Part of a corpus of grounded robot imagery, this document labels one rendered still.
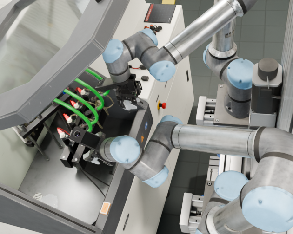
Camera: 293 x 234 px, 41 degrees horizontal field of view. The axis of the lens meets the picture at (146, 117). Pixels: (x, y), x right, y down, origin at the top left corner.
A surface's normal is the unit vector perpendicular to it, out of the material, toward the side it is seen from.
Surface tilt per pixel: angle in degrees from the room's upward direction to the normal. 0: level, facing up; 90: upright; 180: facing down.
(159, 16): 0
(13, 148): 90
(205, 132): 22
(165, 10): 0
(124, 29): 76
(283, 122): 90
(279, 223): 83
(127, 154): 45
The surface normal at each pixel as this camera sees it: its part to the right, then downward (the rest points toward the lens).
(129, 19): 0.87, 0.00
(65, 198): -0.18, -0.57
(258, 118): -0.20, 0.82
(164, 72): 0.50, 0.67
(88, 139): -0.04, -0.25
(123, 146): 0.40, -0.07
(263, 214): -0.43, 0.71
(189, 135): -0.63, -0.25
